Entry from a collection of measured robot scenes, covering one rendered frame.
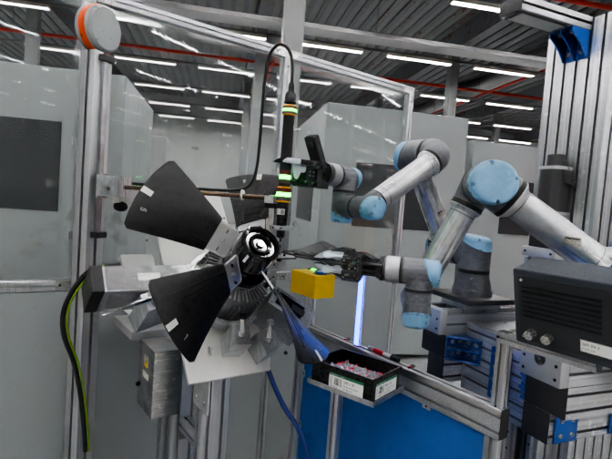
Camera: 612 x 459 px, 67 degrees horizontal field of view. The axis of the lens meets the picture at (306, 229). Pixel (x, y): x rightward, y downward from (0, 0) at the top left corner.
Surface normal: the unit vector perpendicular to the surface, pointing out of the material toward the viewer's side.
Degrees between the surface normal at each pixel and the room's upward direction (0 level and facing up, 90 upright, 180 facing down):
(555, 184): 90
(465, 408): 90
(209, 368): 50
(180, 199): 80
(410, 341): 90
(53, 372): 90
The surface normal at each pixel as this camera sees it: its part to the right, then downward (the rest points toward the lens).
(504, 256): 0.18, 0.07
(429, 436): -0.80, -0.03
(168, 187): 0.27, -0.17
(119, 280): 0.50, -0.57
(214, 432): 0.59, 0.09
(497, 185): -0.25, -0.04
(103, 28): 0.94, 0.09
